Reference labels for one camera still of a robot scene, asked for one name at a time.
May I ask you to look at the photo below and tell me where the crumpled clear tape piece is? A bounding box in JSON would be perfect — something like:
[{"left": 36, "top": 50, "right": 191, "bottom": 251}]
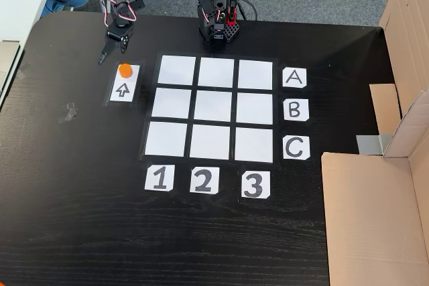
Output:
[{"left": 58, "top": 101, "right": 78, "bottom": 125}]

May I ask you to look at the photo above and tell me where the paper sheet letter C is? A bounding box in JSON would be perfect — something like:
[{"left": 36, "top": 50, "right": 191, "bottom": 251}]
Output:
[{"left": 282, "top": 135, "right": 310, "bottom": 161}]

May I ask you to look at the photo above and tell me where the paper sheet letter A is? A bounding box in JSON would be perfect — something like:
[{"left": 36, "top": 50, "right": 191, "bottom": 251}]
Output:
[{"left": 282, "top": 67, "right": 308, "bottom": 89}]

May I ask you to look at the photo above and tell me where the paper sheet with arrow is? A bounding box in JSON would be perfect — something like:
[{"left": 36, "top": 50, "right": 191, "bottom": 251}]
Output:
[{"left": 102, "top": 61, "right": 144, "bottom": 106}]

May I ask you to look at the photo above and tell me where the brown cardboard screen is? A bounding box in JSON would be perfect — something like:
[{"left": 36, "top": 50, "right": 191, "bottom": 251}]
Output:
[{"left": 320, "top": 0, "right": 429, "bottom": 286}]

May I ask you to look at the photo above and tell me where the black and red clamp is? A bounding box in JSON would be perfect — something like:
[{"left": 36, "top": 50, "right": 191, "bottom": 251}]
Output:
[{"left": 225, "top": 0, "right": 241, "bottom": 29}]

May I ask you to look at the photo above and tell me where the grey tape strip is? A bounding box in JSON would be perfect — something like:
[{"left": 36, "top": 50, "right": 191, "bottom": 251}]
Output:
[{"left": 355, "top": 133, "right": 393, "bottom": 156}]

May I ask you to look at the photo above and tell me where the black power cable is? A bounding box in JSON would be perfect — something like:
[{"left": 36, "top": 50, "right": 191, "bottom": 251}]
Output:
[{"left": 237, "top": 0, "right": 259, "bottom": 22}]

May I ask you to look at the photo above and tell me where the white nine-square grid sheet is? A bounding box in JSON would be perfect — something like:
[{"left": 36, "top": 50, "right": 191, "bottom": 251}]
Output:
[{"left": 139, "top": 52, "right": 280, "bottom": 163}]

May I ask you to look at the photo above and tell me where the paper sheet number 2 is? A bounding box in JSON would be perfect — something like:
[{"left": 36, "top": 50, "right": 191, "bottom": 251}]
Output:
[{"left": 189, "top": 166, "right": 221, "bottom": 194}]

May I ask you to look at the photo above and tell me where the paper sheet number 1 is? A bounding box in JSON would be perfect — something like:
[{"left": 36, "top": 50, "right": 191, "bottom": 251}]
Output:
[{"left": 144, "top": 164, "right": 174, "bottom": 192}]

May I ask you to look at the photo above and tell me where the paper sheet letter B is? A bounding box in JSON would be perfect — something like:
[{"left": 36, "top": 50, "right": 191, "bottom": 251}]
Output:
[{"left": 283, "top": 98, "right": 310, "bottom": 122}]

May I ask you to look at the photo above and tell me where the flat clear tape piece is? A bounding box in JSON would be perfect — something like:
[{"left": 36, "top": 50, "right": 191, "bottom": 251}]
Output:
[{"left": 17, "top": 62, "right": 33, "bottom": 82}]

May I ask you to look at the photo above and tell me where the paper sheet number 3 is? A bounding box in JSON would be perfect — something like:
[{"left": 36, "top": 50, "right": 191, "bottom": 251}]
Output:
[{"left": 241, "top": 170, "right": 271, "bottom": 199}]

